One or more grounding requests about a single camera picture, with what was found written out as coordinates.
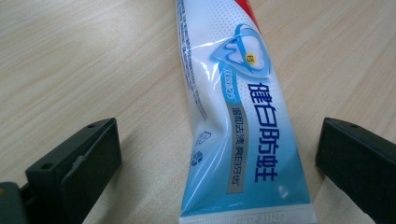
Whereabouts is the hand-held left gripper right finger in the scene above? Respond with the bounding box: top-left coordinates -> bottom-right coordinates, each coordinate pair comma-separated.
315,117 -> 396,224

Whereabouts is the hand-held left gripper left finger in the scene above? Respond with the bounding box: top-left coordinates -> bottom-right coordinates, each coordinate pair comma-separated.
25,117 -> 123,224

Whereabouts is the white and blue toothpaste tube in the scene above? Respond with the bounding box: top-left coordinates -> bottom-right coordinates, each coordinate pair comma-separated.
175,0 -> 318,224

